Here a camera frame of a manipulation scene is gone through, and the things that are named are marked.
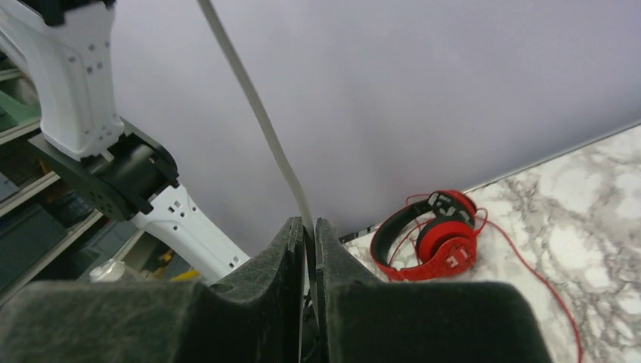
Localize aluminium frame rail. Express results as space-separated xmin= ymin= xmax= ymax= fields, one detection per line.
xmin=0 ymin=65 xmax=146 ymax=306

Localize red headphones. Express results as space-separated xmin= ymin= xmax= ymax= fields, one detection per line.
xmin=370 ymin=190 xmax=479 ymax=281

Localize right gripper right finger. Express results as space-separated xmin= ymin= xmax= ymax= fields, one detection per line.
xmin=315 ymin=219 xmax=551 ymax=362

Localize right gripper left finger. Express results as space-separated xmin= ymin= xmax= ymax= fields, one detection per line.
xmin=1 ymin=217 xmax=305 ymax=362

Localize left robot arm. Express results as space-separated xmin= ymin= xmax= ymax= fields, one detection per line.
xmin=1 ymin=1 xmax=249 ymax=282

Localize grey cable with usb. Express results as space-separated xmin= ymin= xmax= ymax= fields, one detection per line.
xmin=196 ymin=0 xmax=319 ymax=312

